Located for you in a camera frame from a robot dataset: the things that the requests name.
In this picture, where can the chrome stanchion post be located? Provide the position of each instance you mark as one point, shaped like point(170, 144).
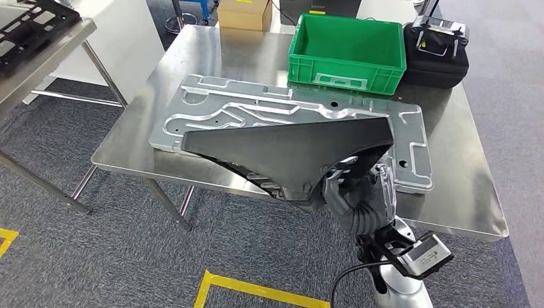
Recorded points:
point(180, 23)

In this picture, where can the steel table frame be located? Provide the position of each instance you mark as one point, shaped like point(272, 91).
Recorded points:
point(42, 59)

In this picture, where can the brown cardboard box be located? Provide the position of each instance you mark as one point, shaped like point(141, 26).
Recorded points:
point(244, 15)

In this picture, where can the black plastic plate frame part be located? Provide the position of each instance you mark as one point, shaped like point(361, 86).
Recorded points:
point(63, 21)
point(297, 148)

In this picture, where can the yellow floor tape square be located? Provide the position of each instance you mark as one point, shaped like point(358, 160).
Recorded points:
point(6, 238)

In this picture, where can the stainless steel workbench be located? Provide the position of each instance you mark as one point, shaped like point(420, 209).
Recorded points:
point(127, 148)

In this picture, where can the black carton box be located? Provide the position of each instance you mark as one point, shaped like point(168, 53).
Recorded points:
point(323, 8)

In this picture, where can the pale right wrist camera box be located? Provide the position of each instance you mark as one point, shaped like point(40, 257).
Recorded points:
point(425, 255)

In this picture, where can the green plastic crate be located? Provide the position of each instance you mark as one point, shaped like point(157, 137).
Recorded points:
point(348, 42)

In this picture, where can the silver stamped metal panel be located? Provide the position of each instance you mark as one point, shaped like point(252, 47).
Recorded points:
point(212, 106)

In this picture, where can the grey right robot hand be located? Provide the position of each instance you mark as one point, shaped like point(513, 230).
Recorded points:
point(374, 191)

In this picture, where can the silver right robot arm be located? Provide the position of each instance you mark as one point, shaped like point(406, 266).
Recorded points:
point(399, 293)

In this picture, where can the blue cart frame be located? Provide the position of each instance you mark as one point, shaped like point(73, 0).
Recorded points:
point(206, 8)

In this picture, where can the black carrying case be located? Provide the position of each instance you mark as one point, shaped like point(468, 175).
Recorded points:
point(437, 72)

